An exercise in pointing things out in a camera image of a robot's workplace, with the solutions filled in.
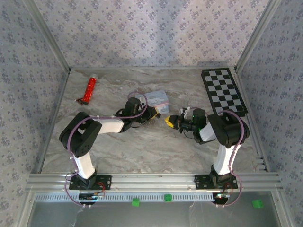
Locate slotted grey cable tray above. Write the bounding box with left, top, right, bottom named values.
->
left=34, top=192, right=215, bottom=202

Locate right aluminium side rail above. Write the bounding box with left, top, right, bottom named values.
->
left=234, top=68, right=271, bottom=173

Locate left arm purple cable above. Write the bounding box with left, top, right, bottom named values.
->
left=62, top=91, right=149, bottom=209

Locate long aluminium base rail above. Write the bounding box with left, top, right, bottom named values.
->
left=25, top=172, right=284, bottom=192

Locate aluminium side rail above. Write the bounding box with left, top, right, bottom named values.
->
left=234, top=68, right=271, bottom=173
left=32, top=68, right=72, bottom=175

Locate aluminium corner post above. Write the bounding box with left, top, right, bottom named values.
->
left=23, top=0, right=72, bottom=71
left=235, top=0, right=283, bottom=72

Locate red glitter tube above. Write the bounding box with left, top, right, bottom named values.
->
left=82, top=73, right=99, bottom=106

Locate cartoon bunny tin box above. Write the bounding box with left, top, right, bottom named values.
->
left=141, top=90, right=171, bottom=114

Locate aluminium rear rail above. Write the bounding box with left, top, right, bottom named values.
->
left=70, top=66, right=237, bottom=70

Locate left aluminium side rail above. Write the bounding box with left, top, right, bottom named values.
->
left=32, top=68, right=72, bottom=175

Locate right aluminium corner post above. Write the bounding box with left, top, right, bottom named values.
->
left=235, top=0, right=283, bottom=72

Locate black grey chessboard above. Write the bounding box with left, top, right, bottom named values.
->
left=201, top=67, right=249, bottom=118

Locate left aluminium corner post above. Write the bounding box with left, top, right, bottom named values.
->
left=23, top=0, right=72, bottom=71

